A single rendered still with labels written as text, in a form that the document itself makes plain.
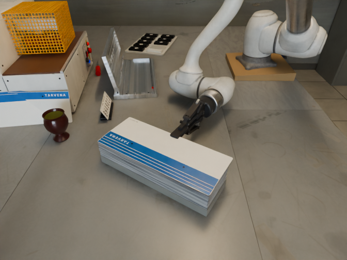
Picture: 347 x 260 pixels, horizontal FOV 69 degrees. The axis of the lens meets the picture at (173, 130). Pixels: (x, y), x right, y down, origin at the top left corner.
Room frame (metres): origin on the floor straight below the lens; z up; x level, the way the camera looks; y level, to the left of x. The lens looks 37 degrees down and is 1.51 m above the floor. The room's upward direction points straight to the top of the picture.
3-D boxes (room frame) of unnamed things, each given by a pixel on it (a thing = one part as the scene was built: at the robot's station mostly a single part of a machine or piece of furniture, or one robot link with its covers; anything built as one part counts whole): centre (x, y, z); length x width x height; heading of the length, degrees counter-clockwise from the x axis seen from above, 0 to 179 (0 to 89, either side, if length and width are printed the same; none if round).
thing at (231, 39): (1.96, -0.46, 0.89); 0.67 x 0.45 x 0.03; 179
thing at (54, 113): (0.75, 0.43, 0.96); 0.09 x 0.09 x 0.11
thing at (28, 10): (1.18, 0.59, 1.19); 0.23 x 0.20 x 0.17; 6
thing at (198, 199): (0.56, 0.04, 0.95); 0.40 x 0.13 x 0.09; 57
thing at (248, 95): (1.28, -0.45, 0.89); 0.67 x 0.45 x 0.03; 179
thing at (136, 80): (1.27, 0.20, 0.92); 0.44 x 0.21 x 0.04; 6
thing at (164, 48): (1.82, 0.15, 0.90); 0.40 x 0.27 x 0.01; 165
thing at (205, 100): (0.79, -0.10, 0.99); 0.09 x 0.07 x 0.08; 147
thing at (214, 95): (0.86, -0.14, 0.99); 0.09 x 0.06 x 0.09; 57
